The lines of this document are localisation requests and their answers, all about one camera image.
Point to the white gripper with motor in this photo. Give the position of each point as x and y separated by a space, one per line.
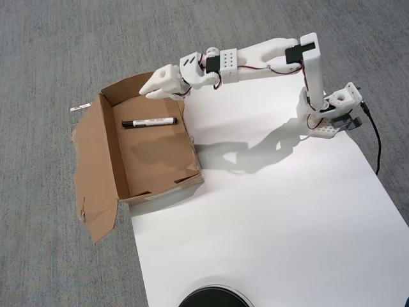
167 77

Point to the white marker pen black cap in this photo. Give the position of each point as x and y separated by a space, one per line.
150 121

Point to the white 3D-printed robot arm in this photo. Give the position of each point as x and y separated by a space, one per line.
265 51

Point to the open brown cardboard box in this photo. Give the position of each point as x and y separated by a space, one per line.
153 156

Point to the white label strip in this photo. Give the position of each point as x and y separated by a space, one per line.
80 107

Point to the grey table clamp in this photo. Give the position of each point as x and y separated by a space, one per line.
340 123

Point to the black round disc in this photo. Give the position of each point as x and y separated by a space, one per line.
214 297

